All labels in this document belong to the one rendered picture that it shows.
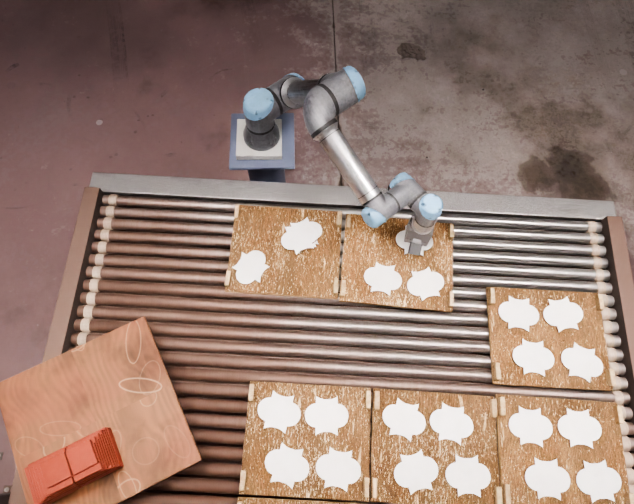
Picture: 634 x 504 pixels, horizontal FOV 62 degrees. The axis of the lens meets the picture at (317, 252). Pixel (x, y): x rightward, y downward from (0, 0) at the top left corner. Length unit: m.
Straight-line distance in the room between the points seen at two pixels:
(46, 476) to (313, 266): 1.04
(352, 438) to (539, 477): 0.61
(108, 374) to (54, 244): 1.57
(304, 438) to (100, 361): 0.71
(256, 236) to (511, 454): 1.15
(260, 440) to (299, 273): 0.59
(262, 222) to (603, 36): 3.01
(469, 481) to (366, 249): 0.85
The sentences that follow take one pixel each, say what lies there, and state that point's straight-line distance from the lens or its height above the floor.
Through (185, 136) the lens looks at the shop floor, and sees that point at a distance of 3.40.
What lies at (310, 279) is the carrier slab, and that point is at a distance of 1.92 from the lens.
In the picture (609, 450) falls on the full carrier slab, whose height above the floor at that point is 0.94.
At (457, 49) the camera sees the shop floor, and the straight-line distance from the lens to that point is 3.89.
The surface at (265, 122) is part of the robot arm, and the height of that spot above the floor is 1.05.
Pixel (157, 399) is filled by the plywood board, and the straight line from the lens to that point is 1.79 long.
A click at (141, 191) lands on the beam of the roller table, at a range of 2.19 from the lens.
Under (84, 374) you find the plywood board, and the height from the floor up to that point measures 1.04.
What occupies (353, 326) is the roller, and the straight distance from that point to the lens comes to 1.90.
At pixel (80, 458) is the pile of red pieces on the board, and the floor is 1.21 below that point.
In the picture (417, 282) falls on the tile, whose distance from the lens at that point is 1.95.
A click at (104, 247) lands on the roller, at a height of 0.92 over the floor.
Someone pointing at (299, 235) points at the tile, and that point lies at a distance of 1.95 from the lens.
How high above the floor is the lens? 2.76
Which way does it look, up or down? 68 degrees down
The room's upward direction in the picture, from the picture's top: 3 degrees clockwise
